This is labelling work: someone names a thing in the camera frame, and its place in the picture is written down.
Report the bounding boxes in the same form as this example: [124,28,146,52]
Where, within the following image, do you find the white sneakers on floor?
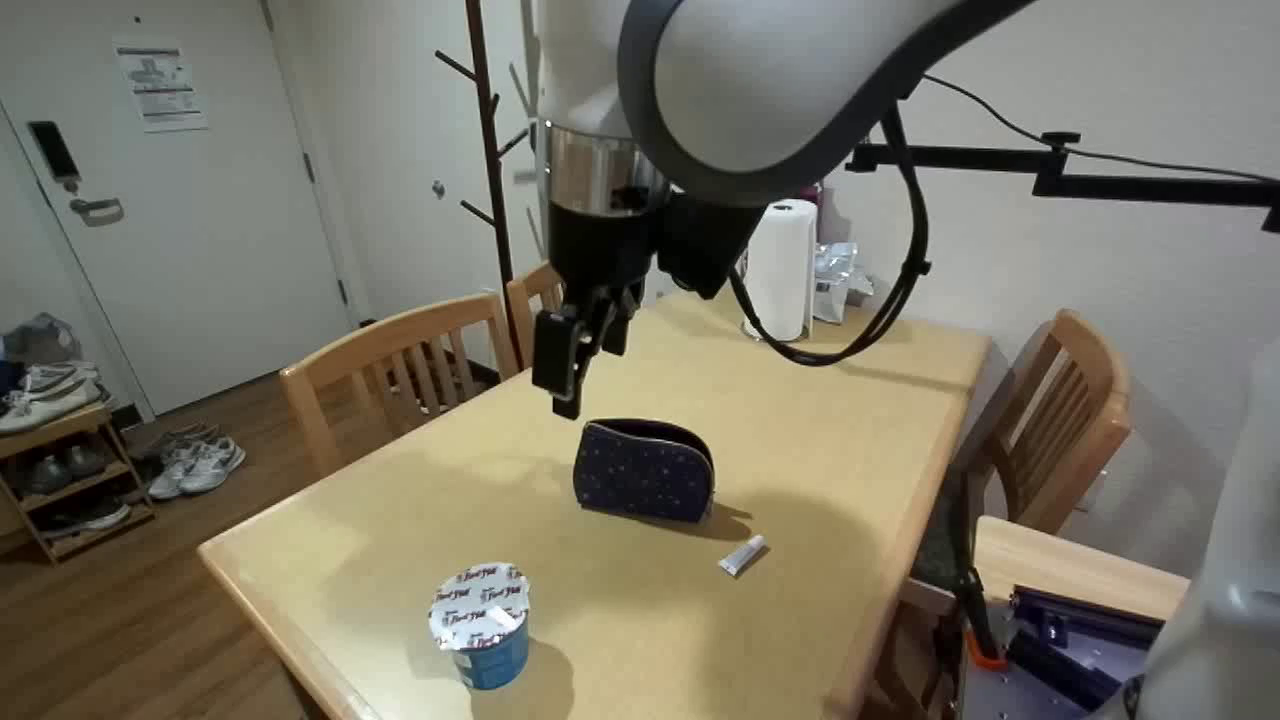
[150,434,249,502]

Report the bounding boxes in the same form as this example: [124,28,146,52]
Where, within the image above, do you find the small white tube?
[718,536,768,580]

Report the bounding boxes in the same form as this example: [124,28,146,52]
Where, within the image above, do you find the white paper towel roll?
[746,199,816,339]

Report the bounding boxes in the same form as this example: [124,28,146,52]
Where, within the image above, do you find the wooden shoe rack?
[0,404,157,564]

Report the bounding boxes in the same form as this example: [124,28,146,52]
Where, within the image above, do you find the wooden chair near left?
[282,294,518,475]

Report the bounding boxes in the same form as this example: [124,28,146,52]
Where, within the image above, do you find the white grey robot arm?
[525,0,1031,415]

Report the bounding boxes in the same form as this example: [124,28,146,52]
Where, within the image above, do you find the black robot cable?
[729,97,931,372]

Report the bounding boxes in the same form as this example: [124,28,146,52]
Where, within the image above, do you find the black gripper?
[533,202,665,420]

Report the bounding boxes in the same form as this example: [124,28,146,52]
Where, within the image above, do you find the shoes on rack top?
[0,312,103,434]

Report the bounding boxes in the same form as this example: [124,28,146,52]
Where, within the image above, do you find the navy blue zip purse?
[574,415,718,524]

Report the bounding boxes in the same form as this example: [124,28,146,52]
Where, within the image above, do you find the wooden chair right side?
[862,309,1135,720]

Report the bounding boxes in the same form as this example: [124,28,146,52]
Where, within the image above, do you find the white entrance door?
[0,0,354,411]

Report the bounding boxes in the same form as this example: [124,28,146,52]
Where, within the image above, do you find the purple box lower right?
[962,587,1162,720]

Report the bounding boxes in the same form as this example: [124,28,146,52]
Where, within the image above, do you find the blue white yogurt cup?
[428,558,533,690]

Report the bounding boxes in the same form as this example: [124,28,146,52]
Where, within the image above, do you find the dark wooden coat stand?
[437,0,527,327]

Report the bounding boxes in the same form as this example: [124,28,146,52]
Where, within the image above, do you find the paper notice on door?
[118,42,208,132]

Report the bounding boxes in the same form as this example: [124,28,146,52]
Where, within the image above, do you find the crumpled plastic bag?
[812,241,875,324]

